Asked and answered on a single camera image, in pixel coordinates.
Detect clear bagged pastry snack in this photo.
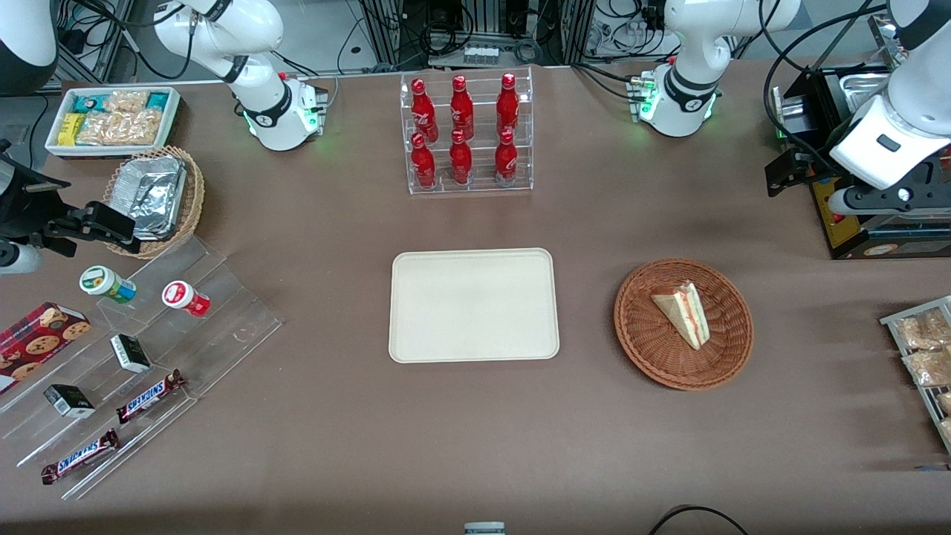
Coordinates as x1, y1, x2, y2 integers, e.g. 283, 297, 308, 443
895, 308, 951, 350
903, 348, 951, 387

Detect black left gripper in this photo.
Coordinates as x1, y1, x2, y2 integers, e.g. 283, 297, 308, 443
765, 146, 951, 218

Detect small black carton box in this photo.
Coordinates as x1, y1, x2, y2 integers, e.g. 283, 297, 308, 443
43, 383, 97, 419
110, 334, 152, 374

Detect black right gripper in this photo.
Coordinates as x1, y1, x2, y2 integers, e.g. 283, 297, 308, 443
0, 171, 143, 276

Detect triangular sandwich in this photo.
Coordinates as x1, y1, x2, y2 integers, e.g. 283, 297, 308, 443
651, 281, 711, 351

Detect clear acrylic bottle rack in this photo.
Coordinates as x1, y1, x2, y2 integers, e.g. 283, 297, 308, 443
399, 67, 534, 195

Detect stainless steel food pan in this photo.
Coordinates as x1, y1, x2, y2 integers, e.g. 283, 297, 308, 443
840, 65, 903, 112

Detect silver foil packets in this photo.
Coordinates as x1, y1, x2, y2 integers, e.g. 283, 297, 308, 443
111, 155, 188, 241

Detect brown round wicker basket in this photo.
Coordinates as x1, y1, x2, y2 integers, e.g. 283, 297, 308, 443
614, 258, 754, 392

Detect green lid yogurt cup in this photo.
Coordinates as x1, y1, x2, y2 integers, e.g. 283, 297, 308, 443
79, 265, 137, 305

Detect white plastic snack bin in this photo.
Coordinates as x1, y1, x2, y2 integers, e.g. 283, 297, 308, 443
45, 86, 182, 159

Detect beige rectangular serving tray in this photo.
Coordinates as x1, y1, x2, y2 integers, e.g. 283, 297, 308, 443
389, 247, 560, 364

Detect clear acrylic stepped display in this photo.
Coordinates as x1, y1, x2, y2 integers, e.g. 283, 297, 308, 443
0, 234, 285, 500

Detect black looped cable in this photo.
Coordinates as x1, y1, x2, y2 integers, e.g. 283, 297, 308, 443
648, 505, 750, 535

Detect light tan wicker basket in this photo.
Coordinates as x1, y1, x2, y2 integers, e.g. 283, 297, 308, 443
103, 145, 206, 259

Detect red lid yogurt cup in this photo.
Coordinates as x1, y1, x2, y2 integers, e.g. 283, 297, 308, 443
162, 280, 211, 318

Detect Snickers chocolate bar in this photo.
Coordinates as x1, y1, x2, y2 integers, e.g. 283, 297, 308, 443
41, 429, 121, 485
115, 369, 186, 425

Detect tray of packaged pastries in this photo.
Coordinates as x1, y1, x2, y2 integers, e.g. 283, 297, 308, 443
880, 296, 951, 454

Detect aluminium profile equipment frame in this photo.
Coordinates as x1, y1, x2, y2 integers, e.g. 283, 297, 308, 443
357, 0, 595, 69

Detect red chocolate chip cookie box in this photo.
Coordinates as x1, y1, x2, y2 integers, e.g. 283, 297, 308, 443
0, 301, 92, 395

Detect clear bag of crackers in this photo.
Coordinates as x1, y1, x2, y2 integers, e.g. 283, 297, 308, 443
104, 90, 150, 114
77, 109, 163, 146

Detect black hot food warmer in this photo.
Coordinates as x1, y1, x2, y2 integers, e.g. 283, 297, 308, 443
771, 15, 951, 261

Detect red aluminium cola bottle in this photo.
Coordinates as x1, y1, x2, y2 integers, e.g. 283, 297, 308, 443
449, 74, 475, 140
410, 132, 437, 189
496, 72, 519, 138
410, 78, 439, 143
449, 129, 473, 186
495, 129, 518, 185

